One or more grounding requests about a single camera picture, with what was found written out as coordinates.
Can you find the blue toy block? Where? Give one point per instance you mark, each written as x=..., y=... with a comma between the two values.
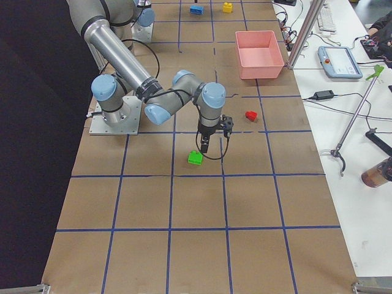
x=196, y=10

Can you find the white keyboard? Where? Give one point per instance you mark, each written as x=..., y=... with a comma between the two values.
x=325, y=22

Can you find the green toy block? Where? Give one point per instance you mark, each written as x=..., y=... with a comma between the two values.
x=195, y=157

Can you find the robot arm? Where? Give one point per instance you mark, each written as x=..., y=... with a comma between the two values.
x=143, y=13
x=96, y=21

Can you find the pink plastic box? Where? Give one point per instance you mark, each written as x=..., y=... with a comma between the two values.
x=258, y=55

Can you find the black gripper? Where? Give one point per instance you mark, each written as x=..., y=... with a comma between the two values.
x=207, y=130

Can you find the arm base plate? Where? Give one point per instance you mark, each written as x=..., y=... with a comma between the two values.
x=122, y=122
x=143, y=34

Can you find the teach pendant tablet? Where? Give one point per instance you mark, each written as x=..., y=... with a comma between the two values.
x=338, y=62

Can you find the aluminium frame post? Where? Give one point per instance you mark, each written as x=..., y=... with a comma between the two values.
x=305, y=30

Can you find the yellow toy block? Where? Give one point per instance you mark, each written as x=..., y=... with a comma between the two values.
x=227, y=7

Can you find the brown bottle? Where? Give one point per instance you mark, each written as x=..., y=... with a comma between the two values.
x=378, y=174

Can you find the black power adapter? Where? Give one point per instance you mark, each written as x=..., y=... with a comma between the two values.
x=323, y=95

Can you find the red toy block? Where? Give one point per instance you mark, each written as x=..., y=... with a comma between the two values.
x=251, y=115

